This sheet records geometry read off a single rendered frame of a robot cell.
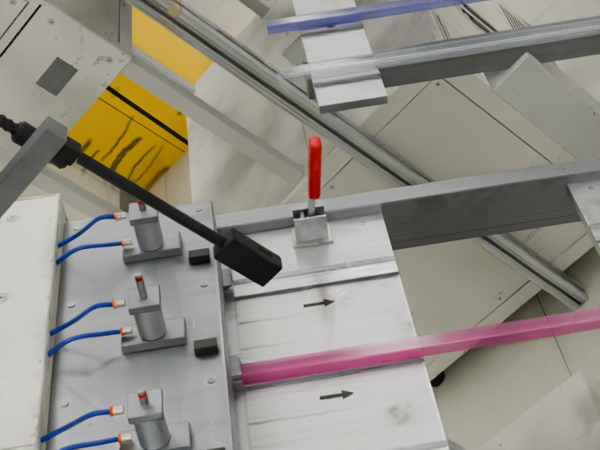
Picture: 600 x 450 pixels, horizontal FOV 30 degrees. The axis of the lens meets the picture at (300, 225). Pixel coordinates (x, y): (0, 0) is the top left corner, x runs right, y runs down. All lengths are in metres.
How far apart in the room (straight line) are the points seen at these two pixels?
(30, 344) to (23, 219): 0.16
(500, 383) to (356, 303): 1.37
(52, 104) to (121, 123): 2.25
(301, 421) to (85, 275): 0.23
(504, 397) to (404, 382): 1.40
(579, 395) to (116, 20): 1.02
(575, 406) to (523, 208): 0.28
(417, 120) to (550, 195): 0.87
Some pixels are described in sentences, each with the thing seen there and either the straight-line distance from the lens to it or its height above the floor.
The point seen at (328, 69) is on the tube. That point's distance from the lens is 1.18.
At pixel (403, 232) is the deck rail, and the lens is 1.09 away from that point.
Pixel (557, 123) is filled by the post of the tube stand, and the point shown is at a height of 0.72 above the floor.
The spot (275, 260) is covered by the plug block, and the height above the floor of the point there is 1.17.
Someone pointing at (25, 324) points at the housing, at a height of 1.24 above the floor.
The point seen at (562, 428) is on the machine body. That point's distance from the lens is 1.29.
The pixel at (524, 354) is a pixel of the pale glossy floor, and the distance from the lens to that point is 2.32.
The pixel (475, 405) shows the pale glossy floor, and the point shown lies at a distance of 2.35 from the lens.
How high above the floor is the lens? 1.53
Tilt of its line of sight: 28 degrees down
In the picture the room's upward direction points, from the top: 58 degrees counter-clockwise
